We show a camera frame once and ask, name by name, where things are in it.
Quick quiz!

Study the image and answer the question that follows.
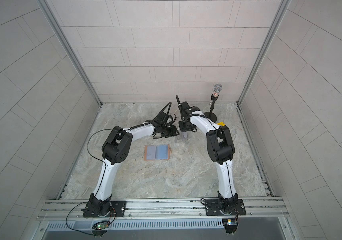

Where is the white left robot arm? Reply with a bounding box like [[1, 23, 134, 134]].
[[89, 111, 179, 204]]

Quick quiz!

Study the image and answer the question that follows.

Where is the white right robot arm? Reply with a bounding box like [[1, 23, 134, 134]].
[[178, 102, 238, 213]]

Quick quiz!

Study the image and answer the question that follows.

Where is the clear acrylic card stand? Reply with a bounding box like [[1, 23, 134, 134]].
[[174, 132, 188, 144]]

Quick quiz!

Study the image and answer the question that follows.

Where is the black microphone stand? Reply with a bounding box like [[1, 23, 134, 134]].
[[204, 84, 222, 123]]

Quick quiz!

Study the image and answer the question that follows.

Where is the white ventilation grille strip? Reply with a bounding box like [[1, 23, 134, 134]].
[[47, 218, 224, 232]]

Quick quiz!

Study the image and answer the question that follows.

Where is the right circuit board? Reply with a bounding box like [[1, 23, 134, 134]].
[[222, 218, 239, 234]]

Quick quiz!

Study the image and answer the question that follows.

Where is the left green circuit board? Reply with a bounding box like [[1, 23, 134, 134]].
[[92, 221, 110, 231]]

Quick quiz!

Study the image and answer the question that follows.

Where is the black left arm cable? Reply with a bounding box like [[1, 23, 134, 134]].
[[86, 128, 115, 164]]

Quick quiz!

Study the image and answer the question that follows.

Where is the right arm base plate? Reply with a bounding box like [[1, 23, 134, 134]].
[[200, 198, 246, 216]]

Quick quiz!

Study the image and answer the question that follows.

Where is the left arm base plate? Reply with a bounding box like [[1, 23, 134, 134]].
[[81, 201, 127, 218]]

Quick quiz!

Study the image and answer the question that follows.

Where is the aluminium mounting rail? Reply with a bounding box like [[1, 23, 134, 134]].
[[36, 197, 289, 221]]

